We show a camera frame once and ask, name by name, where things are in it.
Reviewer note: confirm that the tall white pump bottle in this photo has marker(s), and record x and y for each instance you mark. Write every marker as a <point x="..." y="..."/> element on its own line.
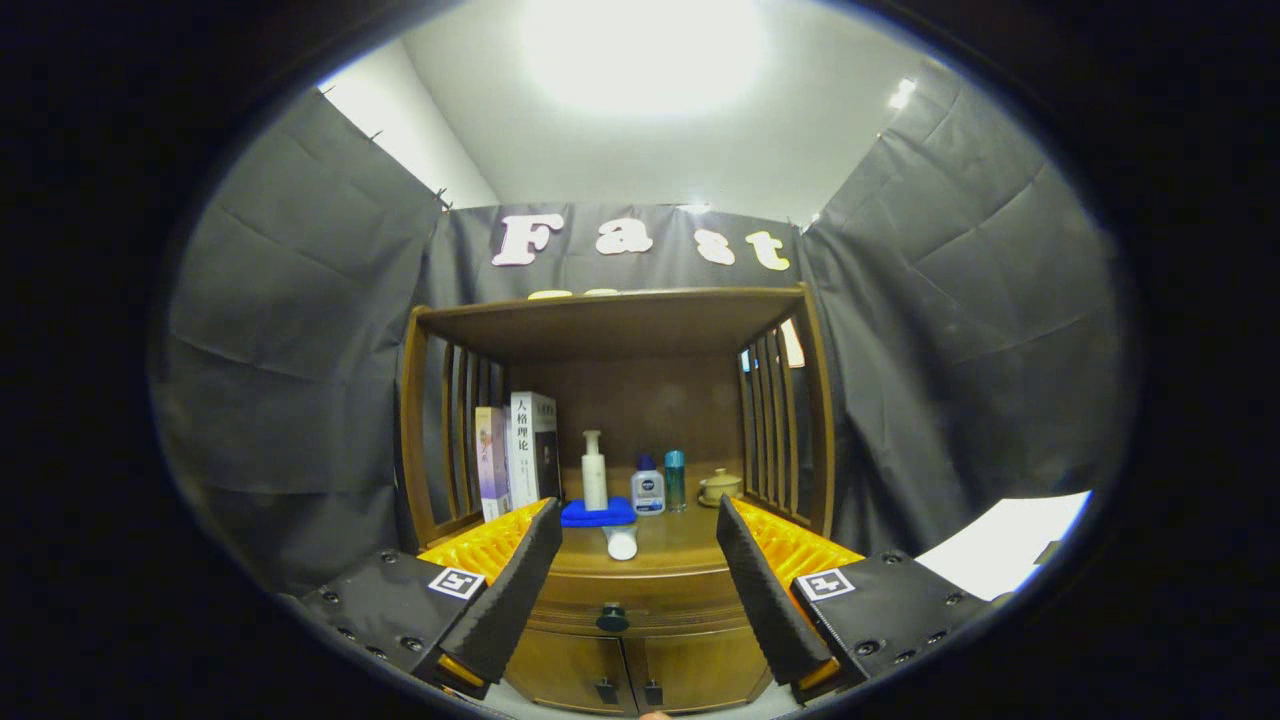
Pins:
<point x="594" y="480"/>

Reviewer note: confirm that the purple book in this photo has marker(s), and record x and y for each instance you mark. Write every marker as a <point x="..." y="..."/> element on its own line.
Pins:
<point x="491" y="465"/>

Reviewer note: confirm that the white squeeze tube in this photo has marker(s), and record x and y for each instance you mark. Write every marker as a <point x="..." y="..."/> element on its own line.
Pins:
<point x="621" y="545"/>

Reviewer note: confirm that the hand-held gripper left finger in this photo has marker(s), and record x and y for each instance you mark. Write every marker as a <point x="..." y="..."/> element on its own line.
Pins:
<point x="510" y="600"/>

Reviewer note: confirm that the yellow saucer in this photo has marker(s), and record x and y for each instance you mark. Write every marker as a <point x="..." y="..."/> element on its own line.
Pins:
<point x="712" y="502"/>

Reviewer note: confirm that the wooden drawer with black knob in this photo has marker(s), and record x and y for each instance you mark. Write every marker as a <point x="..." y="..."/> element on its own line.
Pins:
<point x="650" y="595"/>

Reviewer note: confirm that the white bottle with blue pump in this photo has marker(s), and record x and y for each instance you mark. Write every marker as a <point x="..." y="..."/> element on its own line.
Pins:
<point x="648" y="495"/>

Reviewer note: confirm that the brown wooden cabinet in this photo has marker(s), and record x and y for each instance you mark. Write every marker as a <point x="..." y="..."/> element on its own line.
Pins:
<point x="640" y="410"/>

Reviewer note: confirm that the thick white book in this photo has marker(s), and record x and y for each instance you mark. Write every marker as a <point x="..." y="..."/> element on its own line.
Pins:
<point x="525" y="450"/>

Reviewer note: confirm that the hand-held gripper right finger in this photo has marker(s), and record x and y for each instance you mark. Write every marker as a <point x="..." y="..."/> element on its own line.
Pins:
<point x="765" y="600"/>

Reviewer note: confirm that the wooden countertop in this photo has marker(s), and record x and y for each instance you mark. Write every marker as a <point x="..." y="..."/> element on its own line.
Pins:
<point x="680" y="545"/>

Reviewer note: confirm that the white flat panel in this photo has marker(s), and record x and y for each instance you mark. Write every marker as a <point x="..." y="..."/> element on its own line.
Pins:
<point x="1000" y="550"/>

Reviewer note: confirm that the teal slim bottle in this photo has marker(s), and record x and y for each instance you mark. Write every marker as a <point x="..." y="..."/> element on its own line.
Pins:
<point x="675" y="485"/>

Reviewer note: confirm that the blue folded cloth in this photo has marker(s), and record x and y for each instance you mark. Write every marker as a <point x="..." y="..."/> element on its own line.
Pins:
<point x="595" y="517"/>

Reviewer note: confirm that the wooden cabinet door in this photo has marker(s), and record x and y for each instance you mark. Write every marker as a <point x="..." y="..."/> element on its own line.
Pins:
<point x="565" y="670"/>
<point x="700" y="670"/>

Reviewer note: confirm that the yellow lidded teacup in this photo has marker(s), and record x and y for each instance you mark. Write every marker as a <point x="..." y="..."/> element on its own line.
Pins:
<point x="722" y="485"/>

